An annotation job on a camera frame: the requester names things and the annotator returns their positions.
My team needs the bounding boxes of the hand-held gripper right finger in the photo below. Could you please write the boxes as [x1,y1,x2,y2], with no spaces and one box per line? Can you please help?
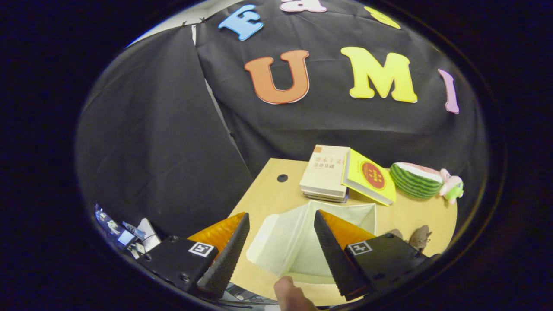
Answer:
[314,210,432,302]

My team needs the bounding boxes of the white fabric storage box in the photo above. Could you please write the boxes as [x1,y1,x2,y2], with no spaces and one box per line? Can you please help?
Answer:
[246,200,377,286]

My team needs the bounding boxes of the white paper sheet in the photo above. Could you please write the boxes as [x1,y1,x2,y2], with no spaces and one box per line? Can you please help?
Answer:
[137,217,161,253]

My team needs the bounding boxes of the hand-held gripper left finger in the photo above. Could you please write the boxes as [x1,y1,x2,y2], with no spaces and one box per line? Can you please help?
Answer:
[137,212,251,298]

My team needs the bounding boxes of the watermelon slice plush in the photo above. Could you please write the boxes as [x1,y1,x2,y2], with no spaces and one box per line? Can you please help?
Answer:
[389,162,445,200]

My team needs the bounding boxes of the yellow book with red circle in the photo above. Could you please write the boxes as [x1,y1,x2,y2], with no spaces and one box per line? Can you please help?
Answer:
[341,149,397,206]

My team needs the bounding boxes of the pink and green plush toy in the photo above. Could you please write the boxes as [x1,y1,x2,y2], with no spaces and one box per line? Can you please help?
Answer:
[439,168,464,205]

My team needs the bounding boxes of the pile of small blue items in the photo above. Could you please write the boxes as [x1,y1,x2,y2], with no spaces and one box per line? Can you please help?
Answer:
[94,204,147,260]

